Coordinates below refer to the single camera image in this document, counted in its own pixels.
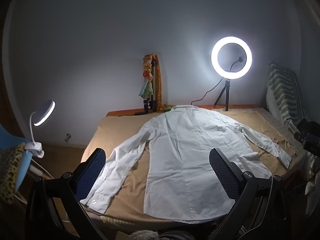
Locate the silver tripod stand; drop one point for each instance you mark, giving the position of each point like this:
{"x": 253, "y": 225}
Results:
{"x": 155, "y": 90}

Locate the small wall fitting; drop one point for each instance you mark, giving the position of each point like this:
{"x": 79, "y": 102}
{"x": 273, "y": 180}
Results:
{"x": 67, "y": 137}

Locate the orange patterned scarf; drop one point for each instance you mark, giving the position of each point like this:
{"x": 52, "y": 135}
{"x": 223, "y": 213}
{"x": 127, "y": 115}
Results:
{"x": 161, "y": 80}

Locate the tan fleece blanket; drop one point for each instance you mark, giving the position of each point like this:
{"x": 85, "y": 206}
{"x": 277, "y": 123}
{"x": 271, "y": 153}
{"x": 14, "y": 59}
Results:
{"x": 130, "y": 135}

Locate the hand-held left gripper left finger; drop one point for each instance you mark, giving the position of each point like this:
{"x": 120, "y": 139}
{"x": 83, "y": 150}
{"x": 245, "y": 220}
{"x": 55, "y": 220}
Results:
{"x": 91, "y": 172}

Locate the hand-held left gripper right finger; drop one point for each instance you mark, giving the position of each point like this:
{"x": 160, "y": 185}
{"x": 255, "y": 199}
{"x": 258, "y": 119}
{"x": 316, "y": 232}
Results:
{"x": 225, "y": 177}

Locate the green striped white pillow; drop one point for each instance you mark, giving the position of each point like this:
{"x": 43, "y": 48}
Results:
{"x": 282, "y": 90}

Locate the white clip-on desk lamp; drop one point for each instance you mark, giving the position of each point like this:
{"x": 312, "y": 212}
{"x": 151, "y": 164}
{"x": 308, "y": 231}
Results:
{"x": 45, "y": 111}

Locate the light blue chair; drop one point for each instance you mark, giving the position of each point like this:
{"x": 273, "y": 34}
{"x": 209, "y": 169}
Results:
{"x": 25, "y": 160}

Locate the white long-sleeved shirt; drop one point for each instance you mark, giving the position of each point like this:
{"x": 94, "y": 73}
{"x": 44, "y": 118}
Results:
{"x": 180, "y": 160}

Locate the leopard print cloth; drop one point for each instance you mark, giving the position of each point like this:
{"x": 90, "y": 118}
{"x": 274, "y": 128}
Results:
{"x": 10, "y": 170}

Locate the black gooseneck phone holder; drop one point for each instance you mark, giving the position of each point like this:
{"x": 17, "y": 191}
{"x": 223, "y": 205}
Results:
{"x": 233, "y": 65}

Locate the colourful cloth doll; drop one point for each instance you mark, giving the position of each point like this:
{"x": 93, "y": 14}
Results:
{"x": 147, "y": 80}

